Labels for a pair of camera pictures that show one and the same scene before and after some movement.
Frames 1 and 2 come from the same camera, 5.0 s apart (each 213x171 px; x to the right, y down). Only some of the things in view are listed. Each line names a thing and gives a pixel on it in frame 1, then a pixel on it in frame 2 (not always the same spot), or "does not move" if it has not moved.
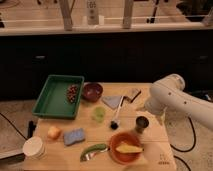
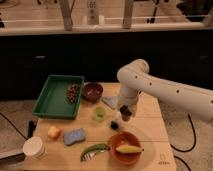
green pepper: x=93 y=148 does not move
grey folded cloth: x=112 y=101 does not move
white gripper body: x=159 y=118 to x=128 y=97
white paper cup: x=34 y=148 does not move
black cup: x=141 y=123 to x=125 y=112
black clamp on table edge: x=31 y=128 does not move
